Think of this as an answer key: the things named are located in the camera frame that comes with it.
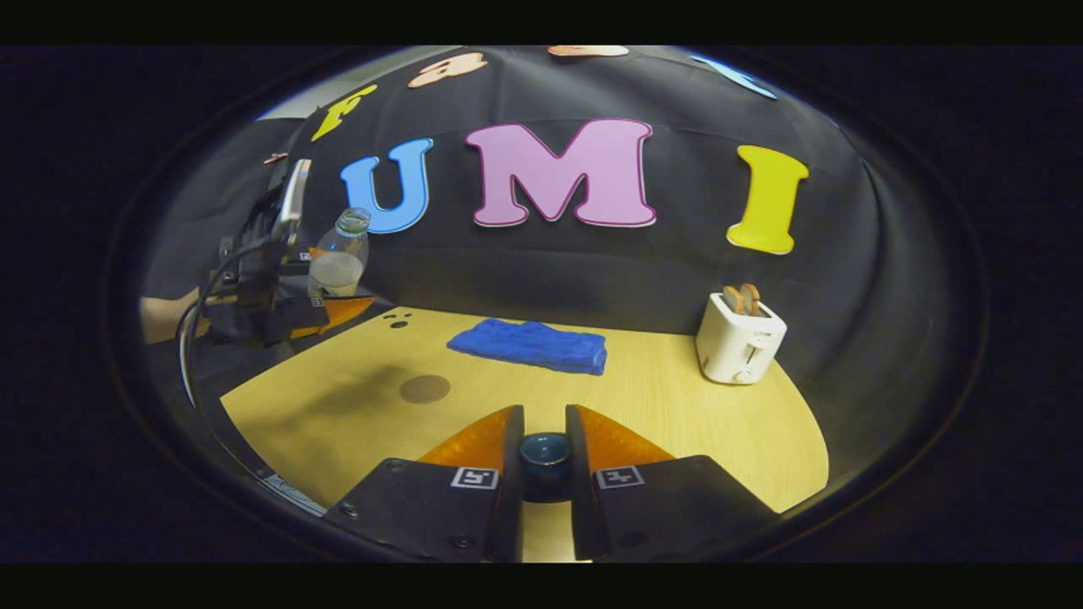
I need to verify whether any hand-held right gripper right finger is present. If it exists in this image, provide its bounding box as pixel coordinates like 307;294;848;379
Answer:
565;404;781;563

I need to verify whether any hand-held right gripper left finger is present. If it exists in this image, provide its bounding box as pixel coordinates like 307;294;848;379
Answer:
324;404;525;563

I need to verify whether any clear plastic water bottle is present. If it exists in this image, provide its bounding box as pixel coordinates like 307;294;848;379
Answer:
307;207;372;299

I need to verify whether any dark blue teacup lid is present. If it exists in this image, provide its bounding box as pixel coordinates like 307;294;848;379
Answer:
518;431;574;505

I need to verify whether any blue folded towel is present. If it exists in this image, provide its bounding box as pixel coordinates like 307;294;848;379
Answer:
447;318;608;376

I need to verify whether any white toaster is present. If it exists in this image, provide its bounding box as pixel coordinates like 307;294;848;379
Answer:
695;292;788;386

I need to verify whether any black backdrop cloth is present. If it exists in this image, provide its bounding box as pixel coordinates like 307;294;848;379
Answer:
140;45;987;508

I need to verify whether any black cable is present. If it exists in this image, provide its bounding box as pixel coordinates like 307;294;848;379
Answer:
176;241;280;483

